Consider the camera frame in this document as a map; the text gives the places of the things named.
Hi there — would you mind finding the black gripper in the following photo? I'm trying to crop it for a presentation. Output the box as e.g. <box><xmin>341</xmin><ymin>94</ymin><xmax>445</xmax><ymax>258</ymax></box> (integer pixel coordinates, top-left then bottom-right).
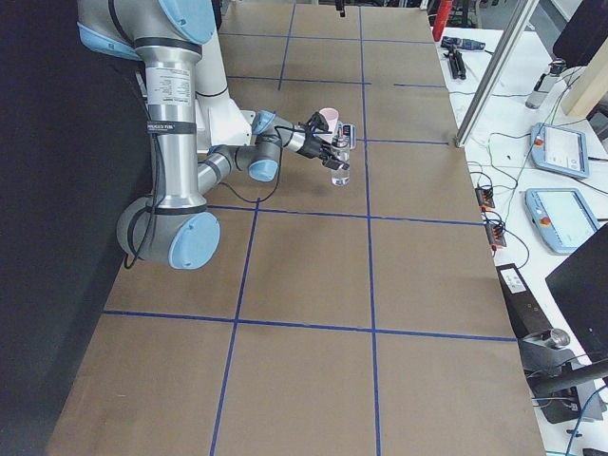
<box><xmin>298</xmin><ymin>0</ymin><xmax>350</xmax><ymax>171</ymax></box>

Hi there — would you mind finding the pink paper cup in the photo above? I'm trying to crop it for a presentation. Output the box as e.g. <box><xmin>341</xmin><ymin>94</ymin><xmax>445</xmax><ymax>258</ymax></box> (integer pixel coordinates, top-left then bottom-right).
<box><xmin>317</xmin><ymin>107</ymin><xmax>339</xmax><ymax>143</ymax></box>

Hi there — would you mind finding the glass sauce bottle metal cap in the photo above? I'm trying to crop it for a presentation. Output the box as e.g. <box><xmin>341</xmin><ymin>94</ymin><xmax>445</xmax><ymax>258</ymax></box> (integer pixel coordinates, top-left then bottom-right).
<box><xmin>331</xmin><ymin>135</ymin><xmax>351</xmax><ymax>186</ymax></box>

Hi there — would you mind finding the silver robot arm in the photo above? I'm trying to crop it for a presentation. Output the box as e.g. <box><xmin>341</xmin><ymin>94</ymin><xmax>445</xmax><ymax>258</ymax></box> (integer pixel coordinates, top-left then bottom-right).
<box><xmin>78</xmin><ymin>1</ymin><xmax>350</xmax><ymax>270</ymax></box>

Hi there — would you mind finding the silver digital kitchen scale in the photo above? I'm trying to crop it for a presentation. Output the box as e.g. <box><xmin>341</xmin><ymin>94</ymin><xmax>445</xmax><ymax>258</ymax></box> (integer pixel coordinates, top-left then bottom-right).
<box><xmin>337</xmin><ymin>122</ymin><xmax>356</xmax><ymax>150</ymax></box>

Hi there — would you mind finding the black folded tripod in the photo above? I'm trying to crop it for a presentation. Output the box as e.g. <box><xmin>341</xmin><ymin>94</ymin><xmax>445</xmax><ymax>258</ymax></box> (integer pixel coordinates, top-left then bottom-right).
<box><xmin>445</xmin><ymin>46</ymin><xmax>466</xmax><ymax>80</ymax></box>

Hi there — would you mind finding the red cylinder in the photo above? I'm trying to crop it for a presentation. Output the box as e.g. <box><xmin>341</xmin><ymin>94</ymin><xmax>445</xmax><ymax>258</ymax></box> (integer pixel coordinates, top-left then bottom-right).
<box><xmin>432</xmin><ymin>0</ymin><xmax>453</xmax><ymax>42</ymax></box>

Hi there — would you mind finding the orange black adapter box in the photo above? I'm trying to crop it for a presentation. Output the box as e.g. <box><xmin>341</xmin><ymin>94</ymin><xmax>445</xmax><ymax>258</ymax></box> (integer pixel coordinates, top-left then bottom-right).
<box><xmin>475</xmin><ymin>186</ymin><xmax>495</xmax><ymax>212</ymax></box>

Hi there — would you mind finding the far blue teach pendant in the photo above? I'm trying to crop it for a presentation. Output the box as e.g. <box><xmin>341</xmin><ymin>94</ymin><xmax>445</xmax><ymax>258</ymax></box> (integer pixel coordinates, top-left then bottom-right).
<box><xmin>531</xmin><ymin>123</ymin><xmax>590</xmax><ymax>179</ymax></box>

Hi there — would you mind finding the blue teach pendant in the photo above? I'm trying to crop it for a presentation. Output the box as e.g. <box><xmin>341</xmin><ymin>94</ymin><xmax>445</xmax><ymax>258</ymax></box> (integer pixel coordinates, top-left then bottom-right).
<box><xmin>524</xmin><ymin>188</ymin><xmax>600</xmax><ymax>255</ymax></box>
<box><xmin>531</xmin><ymin>123</ymin><xmax>590</xmax><ymax>179</ymax></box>

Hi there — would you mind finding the near blue teach pendant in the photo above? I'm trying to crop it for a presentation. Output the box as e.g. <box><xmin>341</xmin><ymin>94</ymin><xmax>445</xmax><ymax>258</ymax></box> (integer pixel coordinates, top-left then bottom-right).
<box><xmin>524</xmin><ymin>188</ymin><xmax>600</xmax><ymax>255</ymax></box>

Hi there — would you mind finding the black box white label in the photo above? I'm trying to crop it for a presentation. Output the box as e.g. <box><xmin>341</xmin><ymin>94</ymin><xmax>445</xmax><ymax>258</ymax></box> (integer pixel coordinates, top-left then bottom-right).
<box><xmin>496</xmin><ymin>263</ymin><xmax>553</xmax><ymax>339</ymax></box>

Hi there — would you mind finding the black monitor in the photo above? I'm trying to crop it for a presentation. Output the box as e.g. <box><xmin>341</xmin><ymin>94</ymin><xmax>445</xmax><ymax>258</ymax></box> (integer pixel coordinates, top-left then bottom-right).
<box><xmin>545</xmin><ymin>225</ymin><xmax>607</xmax><ymax>353</ymax></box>

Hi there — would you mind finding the black monitor stand base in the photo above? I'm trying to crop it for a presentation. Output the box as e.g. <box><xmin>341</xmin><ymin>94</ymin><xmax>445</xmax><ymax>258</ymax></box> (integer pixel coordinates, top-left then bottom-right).
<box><xmin>518</xmin><ymin>328</ymin><xmax>607</xmax><ymax>424</ymax></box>

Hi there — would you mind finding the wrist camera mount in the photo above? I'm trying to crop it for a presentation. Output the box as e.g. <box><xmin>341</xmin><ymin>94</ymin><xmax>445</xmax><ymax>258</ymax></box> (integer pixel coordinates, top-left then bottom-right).
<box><xmin>305</xmin><ymin>111</ymin><xmax>332</xmax><ymax>134</ymax></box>

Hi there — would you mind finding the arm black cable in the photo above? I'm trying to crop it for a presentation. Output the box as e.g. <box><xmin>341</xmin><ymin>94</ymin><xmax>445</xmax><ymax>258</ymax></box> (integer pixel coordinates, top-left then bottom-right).
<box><xmin>123</xmin><ymin>123</ymin><xmax>310</xmax><ymax>271</ymax></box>

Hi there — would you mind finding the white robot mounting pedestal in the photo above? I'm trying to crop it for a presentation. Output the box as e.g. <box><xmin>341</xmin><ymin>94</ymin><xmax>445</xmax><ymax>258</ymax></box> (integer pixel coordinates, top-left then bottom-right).
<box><xmin>195</xmin><ymin>1</ymin><xmax>252</xmax><ymax>152</ymax></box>

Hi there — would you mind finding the aluminium frame post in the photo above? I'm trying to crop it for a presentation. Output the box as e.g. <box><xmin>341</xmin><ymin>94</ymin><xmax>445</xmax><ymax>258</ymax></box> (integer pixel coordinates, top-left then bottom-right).
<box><xmin>454</xmin><ymin>0</ymin><xmax>539</xmax><ymax>147</ymax></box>

